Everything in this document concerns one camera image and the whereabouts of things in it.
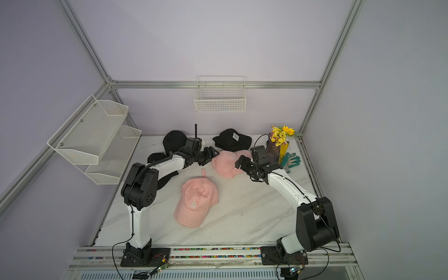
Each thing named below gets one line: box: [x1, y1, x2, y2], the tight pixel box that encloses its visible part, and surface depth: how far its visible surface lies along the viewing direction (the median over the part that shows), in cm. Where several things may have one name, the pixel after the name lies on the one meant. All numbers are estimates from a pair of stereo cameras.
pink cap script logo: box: [211, 149, 252, 179], surface depth 101 cm
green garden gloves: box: [280, 152, 301, 174], surface depth 108 cm
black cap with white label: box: [212, 128, 252, 152], surface depth 116 cm
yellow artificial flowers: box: [269, 125, 296, 147], surface depth 89 cm
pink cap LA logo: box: [174, 168, 219, 229], surface depth 84 cm
